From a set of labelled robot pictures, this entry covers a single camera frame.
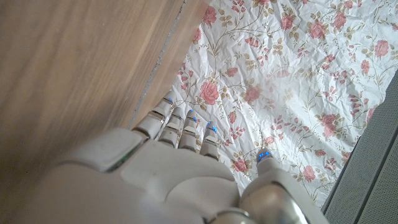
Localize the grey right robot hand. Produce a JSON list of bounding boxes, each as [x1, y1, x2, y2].
[[12, 91, 331, 224]]

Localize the floral backdrop cloth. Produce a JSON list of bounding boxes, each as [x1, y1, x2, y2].
[[169, 0, 398, 208]]

